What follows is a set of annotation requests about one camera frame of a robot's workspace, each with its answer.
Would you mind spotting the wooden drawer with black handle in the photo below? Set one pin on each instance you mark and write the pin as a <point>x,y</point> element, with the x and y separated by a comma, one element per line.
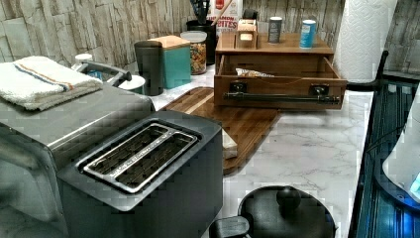
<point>318,90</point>

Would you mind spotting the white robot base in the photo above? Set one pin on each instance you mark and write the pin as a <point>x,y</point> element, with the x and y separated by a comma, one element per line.
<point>398,174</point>

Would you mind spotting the snack bag in drawer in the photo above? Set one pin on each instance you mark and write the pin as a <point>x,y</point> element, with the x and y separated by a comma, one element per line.
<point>252,73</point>

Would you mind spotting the wooden drawer cabinet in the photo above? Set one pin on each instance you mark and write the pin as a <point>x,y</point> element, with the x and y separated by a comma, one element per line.
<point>285,58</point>

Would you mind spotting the white block on board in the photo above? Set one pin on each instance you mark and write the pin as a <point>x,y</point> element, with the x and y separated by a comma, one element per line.
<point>229,146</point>

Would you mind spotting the wooden cutting board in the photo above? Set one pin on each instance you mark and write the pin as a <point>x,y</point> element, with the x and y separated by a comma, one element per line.
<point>246,126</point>

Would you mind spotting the black two-slot toaster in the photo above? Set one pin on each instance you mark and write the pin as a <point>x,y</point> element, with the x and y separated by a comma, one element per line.
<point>160,178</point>

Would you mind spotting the teal canister with wooden lid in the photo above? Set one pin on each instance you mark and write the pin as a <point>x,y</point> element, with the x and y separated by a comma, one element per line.
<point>176,61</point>

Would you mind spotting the glass jar of cereal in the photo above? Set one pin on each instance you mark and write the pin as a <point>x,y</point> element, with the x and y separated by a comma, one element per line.
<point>197,40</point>

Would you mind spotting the dark grey cylindrical canister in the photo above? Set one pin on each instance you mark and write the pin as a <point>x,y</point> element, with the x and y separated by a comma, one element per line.
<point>149,60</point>

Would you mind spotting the small wooden box holder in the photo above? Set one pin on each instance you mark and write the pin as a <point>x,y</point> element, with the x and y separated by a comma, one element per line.
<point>247,34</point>

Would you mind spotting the cinnamon bites cereal box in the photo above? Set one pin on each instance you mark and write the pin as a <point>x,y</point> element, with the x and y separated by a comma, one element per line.
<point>229,20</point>

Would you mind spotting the black pot lid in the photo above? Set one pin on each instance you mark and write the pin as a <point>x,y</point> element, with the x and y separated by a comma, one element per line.
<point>283,211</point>

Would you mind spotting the grey spice shaker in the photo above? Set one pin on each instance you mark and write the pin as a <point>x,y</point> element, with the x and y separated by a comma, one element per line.
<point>274,30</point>

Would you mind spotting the blue spice shaker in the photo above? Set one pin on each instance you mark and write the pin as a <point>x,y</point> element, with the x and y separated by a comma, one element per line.
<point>307,35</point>

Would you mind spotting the white striped folded towel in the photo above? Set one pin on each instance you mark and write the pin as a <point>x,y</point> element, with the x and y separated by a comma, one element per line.
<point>40,83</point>

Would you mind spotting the white paper towel roll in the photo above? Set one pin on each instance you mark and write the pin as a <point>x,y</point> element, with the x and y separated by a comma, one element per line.
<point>363,32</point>

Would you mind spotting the black pan handle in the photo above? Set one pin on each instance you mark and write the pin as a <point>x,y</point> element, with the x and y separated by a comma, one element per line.
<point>231,227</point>

